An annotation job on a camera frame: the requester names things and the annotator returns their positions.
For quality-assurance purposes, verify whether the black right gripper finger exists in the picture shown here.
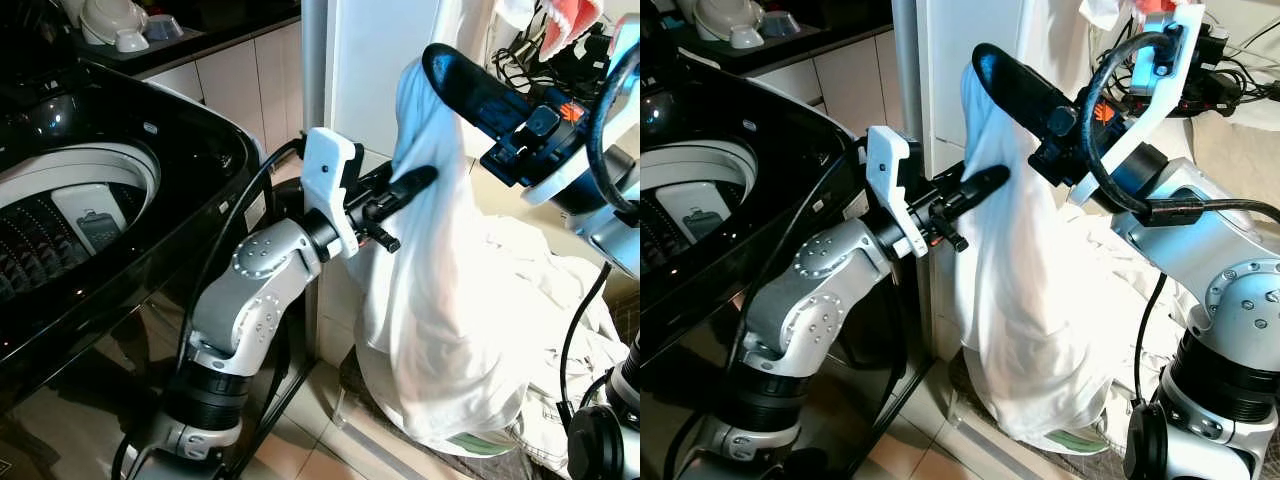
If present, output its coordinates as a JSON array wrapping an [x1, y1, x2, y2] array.
[[422, 42, 547, 142], [972, 42, 1088, 137]]

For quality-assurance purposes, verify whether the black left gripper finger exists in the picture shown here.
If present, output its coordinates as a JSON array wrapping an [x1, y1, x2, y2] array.
[[385, 165, 440, 214], [944, 164, 1013, 217]]

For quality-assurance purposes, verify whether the white garment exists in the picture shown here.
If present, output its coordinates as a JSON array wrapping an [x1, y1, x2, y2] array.
[[345, 58, 566, 453], [935, 60, 1106, 448]]

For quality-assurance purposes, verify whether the black top-load washing machine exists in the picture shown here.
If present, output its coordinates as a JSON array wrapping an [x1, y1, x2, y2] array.
[[640, 50, 933, 441], [0, 55, 301, 446]]

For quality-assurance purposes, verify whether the white refrigerator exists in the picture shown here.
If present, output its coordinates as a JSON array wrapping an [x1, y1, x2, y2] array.
[[325, 0, 483, 191], [915, 0, 1093, 183]]

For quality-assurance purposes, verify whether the red and white cloth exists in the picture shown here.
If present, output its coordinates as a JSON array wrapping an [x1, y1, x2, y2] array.
[[494, 0, 607, 62], [1080, 0, 1207, 31]]

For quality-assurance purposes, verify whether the grey vertical pipe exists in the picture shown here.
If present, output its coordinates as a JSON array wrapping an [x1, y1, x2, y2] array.
[[890, 0, 922, 133], [300, 0, 330, 138]]

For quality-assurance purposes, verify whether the white kitchen cabinet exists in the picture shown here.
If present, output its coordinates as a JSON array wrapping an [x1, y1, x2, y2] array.
[[140, 20, 304, 163], [790, 28, 898, 143]]

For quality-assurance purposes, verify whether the white laundry pile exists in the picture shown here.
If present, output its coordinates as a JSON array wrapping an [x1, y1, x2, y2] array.
[[1078, 203, 1203, 453], [468, 213, 633, 473]]

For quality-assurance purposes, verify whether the grey blue bowl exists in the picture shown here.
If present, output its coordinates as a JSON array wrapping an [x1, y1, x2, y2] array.
[[760, 9, 802, 39], [143, 12, 187, 43]]

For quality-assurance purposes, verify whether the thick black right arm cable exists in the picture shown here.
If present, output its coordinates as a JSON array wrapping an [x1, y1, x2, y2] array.
[[584, 40, 641, 226], [1079, 30, 1280, 227]]

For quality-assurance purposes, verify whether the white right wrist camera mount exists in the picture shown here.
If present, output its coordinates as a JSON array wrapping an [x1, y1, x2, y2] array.
[[519, 14, 641, 208], [1065, 4, 1208, 207]]

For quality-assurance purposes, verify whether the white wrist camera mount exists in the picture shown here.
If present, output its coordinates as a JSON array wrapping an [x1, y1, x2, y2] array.
[[865, 125, 928, 260], [301, 127, 366, 260], [519, 14, 641, 208], [1065, 4, 1208, 207]]

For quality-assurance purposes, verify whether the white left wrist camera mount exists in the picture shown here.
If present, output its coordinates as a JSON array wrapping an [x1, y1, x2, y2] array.
[[865, 125, 928, 260], [301, 127, 366, 260]]

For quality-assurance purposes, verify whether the black power strip with cables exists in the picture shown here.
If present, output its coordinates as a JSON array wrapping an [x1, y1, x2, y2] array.
[[489, 20, 627, 97], [1184, 18, 1280, 118]]

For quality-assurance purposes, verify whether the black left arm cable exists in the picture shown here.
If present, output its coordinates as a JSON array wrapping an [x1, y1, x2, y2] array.
[[738, 143, 873, 353], [174, 138, 307, 373]]

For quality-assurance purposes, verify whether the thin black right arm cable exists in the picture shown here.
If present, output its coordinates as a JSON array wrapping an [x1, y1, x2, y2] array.
[[1132, 273, 1169, 413], [557, 262, 613, 426]]

